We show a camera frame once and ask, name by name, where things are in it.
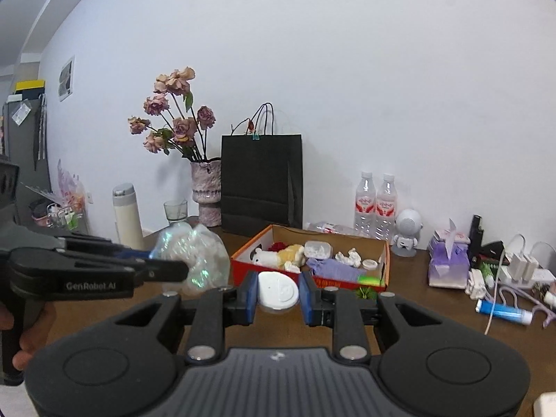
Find black rectangular case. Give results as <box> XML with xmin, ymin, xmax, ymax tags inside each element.
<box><xmin>470</xmin><ymin>215</ymin><xmax>484</xmax><ymax>253</ymax></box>

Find purple flexible holder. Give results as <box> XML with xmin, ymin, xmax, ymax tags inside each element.
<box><xmin>495</xmin><ymin>284</ymin><xmax>556</xmax><ymax>328</ymax></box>

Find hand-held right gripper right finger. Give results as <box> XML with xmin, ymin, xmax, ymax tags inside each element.
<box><xmin>299</xmin><ymin>271</ymin><xmax>441</xmax><ymax>363</ymax></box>

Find black paper bag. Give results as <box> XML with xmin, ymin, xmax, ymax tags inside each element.
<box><xmin>221</xmin><ymin>103</ymin><xmax>304</xmax><ymax>237</ymax></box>

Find iridescent plastic bag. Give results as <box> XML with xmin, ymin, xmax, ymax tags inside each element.
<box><xmin>150</xmin><ymin>222</ymin><xmax>230</xmax><ymax>298</ymax></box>

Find yellow black box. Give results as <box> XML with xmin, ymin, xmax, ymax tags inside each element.
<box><xmin>13</xmin><ymin>79</ymin><xmax>46</xmax><ymax>95</ymax></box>

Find blue toothpaste tube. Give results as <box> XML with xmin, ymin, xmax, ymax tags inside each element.
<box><xmin>475</xmin><ymin>299</ymin><xmax>533</xmax><ymax>326</ymax></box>

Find pink printed plastic bag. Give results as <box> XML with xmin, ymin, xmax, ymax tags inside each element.
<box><xmin>56</xmin><ymin>160</ymin><xmax>90</xmax><ymax>231</ymax></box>

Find white flat object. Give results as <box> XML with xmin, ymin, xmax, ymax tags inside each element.
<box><xmin>533</xmin><ymin>393</ymin><xmax>556</xmax><ymax>417</ymax></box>

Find wall poster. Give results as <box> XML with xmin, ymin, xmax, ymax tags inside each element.
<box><xmin>58</xmin><ymin>55</ymin><xmax>76</xmax><ymax>103</ymax></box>

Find person's left hand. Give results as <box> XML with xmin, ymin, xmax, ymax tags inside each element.
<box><xmin>12</xmin><ymin>308</ymin><xmax>57</xmax><ymax>372</ymax></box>

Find grey cabinet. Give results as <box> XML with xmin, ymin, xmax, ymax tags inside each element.
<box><xmin>0</xmin><ymin>96</ymin><xmax>53</xmax><ymax>201</ymax></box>

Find clear drinking glass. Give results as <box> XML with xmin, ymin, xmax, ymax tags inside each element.
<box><xmin>164</xmin><ymin>200</ymin><xmax>189</xmax><ymax>227</ymax></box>

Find orange cardboard box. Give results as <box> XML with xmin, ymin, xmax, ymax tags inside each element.
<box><xmin>230</xmin><ymin>224</ymin><xmax>391</xmax><ymax>300</ymax></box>

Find yellow white plush toy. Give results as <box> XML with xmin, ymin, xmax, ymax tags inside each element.
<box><xmin>250</xmin><ymin>244</ymin><xmax>305</xmax><ymax>270</ymax></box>

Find dried pink flowers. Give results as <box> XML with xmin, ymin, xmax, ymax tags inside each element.
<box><xmin>128</xmin><ymin>67</ymin><xmax>216</xmax><ymax>162</ymax></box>

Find purple drawstring pouch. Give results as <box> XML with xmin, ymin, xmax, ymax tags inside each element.
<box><xmin>306</xmin><ymin>257</ymin><xmax>368</xmax><ymax>279</ymax></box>

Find pink mottled vase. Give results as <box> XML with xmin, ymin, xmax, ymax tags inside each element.
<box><xmin>191</xmin><ymin>158</ymin><xmax>223</xmax><ymax>228</ymax></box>

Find plain white round case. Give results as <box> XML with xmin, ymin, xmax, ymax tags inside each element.
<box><xmin>257</xmin><ymin>270</ymin><xmax>300</xmax><ymax>314</ymax></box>

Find purple tissue pack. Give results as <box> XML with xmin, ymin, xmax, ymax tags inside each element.
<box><xmin>428</xmin><ymin>218</ymin><xmax>472</xmax><ymax>289</ymax></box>

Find black red packet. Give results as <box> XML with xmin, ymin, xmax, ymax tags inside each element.
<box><xmin>480</xmin><ymin>241</ymin><xmax>505</xmax><ymax>265</ymax></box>

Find pink patterned box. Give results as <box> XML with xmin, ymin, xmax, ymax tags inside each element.
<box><xmin>434</xmin><ymin>229</ymin><xmax>471</xmax><ymax>245</ymax></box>

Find clear empty water bottle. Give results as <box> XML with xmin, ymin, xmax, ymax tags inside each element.
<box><xmin>304</xmin><ymin>221</ymin><xmax>354</xmax><ymax>236</ymax></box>

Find white robot speaker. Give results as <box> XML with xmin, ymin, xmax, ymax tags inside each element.
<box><xmin>392</xmin><ymin>209</ymin><xmax>423</xmax><ymax>257</ymax></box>

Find white rectangular plastic box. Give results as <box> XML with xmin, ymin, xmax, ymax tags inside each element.
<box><xmin>304</xmin><ymin>240</ymin><xmax>333</xmax><ymax>259</ymax></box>

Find short white cable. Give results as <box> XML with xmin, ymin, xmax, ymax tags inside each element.
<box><xmin>528</xmin><ymin>241</ymin><xmax>551</xmax><ymax>270</ymax></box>

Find cream thermos bottle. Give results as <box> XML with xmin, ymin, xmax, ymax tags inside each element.
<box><xmin>112</xmin><ymin>183</ymin><xmax>145</xmax><ymax>250</ymax></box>

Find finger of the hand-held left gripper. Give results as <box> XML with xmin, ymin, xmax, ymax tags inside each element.
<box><xmin>54</xmin><ymin>232</ymin><xmax>150</xmax><ymax>263</ymax></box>
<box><xmin>9</xmin><ymin>247</ymin><xmax>190</xmax><ymax>283</ymax></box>

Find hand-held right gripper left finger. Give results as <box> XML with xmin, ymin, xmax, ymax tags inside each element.
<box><xmin>115</xmin><ymin>270</ymin><xmax>259</xmax><ymax>363</ymax></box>

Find red label water bottle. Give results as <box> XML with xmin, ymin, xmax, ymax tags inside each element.
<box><xmin>374</xmin><ymin>174</ymin><xmax>397</xmax><ymax>242</ymax></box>
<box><xmin>354</xmin><ymin>171</ymin><xmax>376</xmax><ymax>239</ymax></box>

